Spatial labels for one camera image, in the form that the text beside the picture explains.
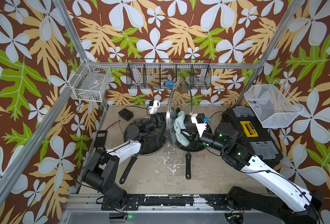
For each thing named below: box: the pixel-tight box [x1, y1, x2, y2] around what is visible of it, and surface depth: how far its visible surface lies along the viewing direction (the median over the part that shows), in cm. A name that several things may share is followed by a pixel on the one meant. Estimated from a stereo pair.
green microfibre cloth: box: [173, 110, 191, 147], surface depth 60 cm
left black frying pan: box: [119, 156, 138, 185], surface depth 78 cm
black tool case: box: [222, 105, 284, 163], surface depth 82 cm
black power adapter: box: [93, 129, 108, 148], surface depth 100 cm
